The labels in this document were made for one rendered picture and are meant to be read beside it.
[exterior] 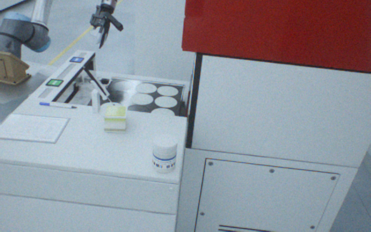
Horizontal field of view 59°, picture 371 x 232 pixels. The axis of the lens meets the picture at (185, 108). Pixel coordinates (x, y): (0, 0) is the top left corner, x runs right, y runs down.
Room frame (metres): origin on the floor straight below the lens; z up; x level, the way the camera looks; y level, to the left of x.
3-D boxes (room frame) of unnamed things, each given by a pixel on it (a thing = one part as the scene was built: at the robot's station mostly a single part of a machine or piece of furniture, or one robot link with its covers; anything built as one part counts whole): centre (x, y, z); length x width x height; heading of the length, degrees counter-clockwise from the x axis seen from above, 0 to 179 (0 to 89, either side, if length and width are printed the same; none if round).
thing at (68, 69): (1.34, 0.56, 0.89); 0.55 x 0.09 x 0.14; 179
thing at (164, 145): (0.76, 0.05, 1.01); 0.07 x 0.07 x 0.10
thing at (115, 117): (0.93, 0.23, 1.00); 0.07 x 0.07 x 0.07; 8
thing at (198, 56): (1.46, -0.03, 1.02); 0.82 x 0.03 x 0.40; 179
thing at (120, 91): (1.27, 0.20, 0.90); 0.34 x 0.34 x 0.01; 89
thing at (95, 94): (1.02, 0.31, 1.03); 0.06 x 0.04 x 0.13; 89
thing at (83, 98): (1.26, 0.46, 0.87); 0.36 x 0.08 x 0.03; 179
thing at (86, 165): (0.88, 0.30, 0.89); 0.62 x 0.35 x 0.14; 89
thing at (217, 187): (1.45, -0.37, 0.41); 0.82 x 0.71 x 0.82; 179
